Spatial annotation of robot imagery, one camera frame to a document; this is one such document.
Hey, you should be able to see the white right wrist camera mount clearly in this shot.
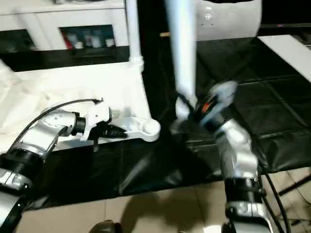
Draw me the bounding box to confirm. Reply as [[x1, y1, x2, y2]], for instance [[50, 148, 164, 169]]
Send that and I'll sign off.
[[206, 80, 239, 115]]

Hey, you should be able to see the white plastic table leg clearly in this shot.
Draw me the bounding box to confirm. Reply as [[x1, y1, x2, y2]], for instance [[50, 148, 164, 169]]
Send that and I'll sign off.
[[164, 0, 198, 122], [125, 0, 146, 71]]

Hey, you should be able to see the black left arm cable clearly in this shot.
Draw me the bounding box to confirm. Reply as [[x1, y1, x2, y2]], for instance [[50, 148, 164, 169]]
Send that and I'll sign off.
[[17, 97, 104, 144]]

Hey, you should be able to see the white flat board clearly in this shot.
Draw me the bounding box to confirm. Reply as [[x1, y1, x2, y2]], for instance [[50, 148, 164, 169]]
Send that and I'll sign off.
[[257, 34, 311, 83]]

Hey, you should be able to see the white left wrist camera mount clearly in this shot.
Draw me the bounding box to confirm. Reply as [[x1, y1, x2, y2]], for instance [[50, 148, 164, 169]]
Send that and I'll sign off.
[[82, 104, 113, 142]]

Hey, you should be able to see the black box with gold label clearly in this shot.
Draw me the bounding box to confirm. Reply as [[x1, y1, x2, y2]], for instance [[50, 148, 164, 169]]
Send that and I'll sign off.
[[138, 0, 176, 59]]

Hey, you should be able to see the dark robot left foot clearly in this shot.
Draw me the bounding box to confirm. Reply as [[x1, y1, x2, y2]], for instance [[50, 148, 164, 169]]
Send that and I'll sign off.
[[89, 219, 122, 233]]

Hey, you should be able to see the white plastic table top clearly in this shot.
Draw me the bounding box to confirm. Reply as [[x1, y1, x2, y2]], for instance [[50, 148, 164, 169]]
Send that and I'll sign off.
[[0, 58, 162, 153]]

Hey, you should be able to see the grey cushion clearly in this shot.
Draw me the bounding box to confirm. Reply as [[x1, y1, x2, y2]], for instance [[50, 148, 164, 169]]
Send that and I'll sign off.
[[194, 0, 263, 42]]

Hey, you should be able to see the black work mat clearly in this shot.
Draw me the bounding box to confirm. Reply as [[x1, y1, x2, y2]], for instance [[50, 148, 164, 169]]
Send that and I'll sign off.
[[0, 36, 311, 210]]

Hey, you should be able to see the white glass-door cabinet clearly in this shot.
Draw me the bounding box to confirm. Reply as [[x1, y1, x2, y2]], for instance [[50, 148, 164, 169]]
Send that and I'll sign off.
[[0, 0, 130, 53]]

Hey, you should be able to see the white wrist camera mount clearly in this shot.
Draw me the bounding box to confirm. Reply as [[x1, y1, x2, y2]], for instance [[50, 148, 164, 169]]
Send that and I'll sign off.
[[206, 80, 239, 115], [82, 104, 113, 142]]

